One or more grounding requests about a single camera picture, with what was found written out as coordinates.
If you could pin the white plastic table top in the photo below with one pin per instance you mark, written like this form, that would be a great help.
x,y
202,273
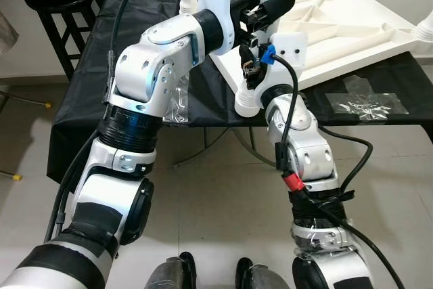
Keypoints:
x,y
352,32

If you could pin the clear tape cross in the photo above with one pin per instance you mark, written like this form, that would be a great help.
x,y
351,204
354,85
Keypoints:
x,y
365,103

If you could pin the black table cloth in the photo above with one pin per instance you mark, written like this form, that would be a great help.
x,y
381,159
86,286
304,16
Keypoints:
x,y
88,86

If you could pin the grey robot left foot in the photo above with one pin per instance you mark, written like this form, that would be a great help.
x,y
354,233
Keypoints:
x,y
169,274

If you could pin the grey rod yellow tip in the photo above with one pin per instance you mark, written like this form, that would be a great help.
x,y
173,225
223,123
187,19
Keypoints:
x,y
10,175
27,101

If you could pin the beige cloth covered table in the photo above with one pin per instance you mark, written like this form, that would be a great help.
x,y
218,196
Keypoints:
x,y
7,32

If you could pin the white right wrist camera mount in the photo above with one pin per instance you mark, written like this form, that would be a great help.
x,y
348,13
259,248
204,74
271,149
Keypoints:
x,y
291,52

